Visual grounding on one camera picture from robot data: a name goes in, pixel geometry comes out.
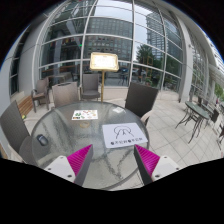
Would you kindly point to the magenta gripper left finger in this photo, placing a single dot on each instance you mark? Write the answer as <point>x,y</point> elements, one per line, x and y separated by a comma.
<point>74,167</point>

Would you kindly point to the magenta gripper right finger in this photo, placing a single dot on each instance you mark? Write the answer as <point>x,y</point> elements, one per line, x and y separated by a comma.
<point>153,167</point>

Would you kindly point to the dark grey computer mouse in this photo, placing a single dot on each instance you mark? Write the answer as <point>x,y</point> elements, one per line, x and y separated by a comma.
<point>42,140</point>

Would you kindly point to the round glass table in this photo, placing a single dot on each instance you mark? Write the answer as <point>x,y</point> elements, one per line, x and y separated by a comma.
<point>109,167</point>

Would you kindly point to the white sheet with outline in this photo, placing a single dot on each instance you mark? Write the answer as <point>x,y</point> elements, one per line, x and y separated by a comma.
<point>123,135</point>

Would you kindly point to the colourful menu card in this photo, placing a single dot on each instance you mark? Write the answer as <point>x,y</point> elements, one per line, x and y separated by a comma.
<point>85,115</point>

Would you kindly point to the dark wicker chair back right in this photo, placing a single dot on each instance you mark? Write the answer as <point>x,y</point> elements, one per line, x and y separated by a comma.
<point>140,100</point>

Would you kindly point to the green metal table right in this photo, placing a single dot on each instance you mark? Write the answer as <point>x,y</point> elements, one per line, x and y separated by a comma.
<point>195,113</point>

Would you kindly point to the grey wicker chair back left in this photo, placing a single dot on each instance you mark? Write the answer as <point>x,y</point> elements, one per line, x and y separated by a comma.
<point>65,93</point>

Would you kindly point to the grey wicker chair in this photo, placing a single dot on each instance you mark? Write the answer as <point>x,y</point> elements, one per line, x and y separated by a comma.
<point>65,93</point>
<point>17,134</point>

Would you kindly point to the wooden bench left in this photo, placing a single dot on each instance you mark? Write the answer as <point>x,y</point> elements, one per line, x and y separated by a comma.
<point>25,105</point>

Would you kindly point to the dark chair far right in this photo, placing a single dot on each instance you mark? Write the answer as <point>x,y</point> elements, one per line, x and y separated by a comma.
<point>213,116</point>

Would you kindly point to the brown chair far left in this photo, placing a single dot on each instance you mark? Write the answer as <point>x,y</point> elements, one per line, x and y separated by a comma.
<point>41,92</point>

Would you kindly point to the grey chair behind stand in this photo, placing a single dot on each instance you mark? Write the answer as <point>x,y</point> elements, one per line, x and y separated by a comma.
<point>90,83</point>

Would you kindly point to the gold menu stand sign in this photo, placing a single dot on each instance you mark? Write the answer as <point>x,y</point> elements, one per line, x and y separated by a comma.
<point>104,62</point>

